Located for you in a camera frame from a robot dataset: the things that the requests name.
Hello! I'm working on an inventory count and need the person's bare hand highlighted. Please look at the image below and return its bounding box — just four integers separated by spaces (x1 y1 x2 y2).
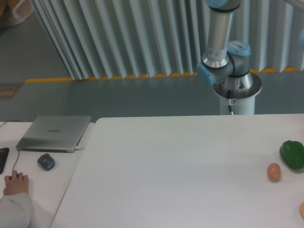
3 170 29 196

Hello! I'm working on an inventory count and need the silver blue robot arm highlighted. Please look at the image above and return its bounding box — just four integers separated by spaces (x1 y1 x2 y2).
197 0 304 85

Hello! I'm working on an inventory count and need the white sleeved forearm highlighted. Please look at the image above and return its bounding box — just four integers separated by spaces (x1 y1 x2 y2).
0 193 34 228

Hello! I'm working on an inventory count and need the black keyboard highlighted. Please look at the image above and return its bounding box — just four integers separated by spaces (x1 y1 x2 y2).
0 147 10 174

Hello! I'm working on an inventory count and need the silver closed laptop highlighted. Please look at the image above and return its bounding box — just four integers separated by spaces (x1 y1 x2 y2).
16 115 91 153

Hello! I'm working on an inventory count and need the corrugated white folding partition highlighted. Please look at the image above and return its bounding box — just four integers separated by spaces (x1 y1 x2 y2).
31 0 304 80

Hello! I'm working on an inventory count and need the brown egg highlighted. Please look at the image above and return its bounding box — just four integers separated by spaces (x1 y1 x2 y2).
267 163 281 181

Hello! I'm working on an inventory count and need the green bell pepper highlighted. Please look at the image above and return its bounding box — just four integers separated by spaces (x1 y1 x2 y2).
279 140 304 170

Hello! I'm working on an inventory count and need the orange fruit at edge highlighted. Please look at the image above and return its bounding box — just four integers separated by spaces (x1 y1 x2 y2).
299 202 304 219

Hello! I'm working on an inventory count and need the black mouse cable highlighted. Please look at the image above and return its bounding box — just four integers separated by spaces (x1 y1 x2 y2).
0 120 34 172

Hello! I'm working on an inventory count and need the black pedestal cable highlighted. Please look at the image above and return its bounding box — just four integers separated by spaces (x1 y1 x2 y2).
227 89 235 116

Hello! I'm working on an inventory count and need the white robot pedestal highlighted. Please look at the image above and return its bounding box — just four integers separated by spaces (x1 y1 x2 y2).
213 72 262 115

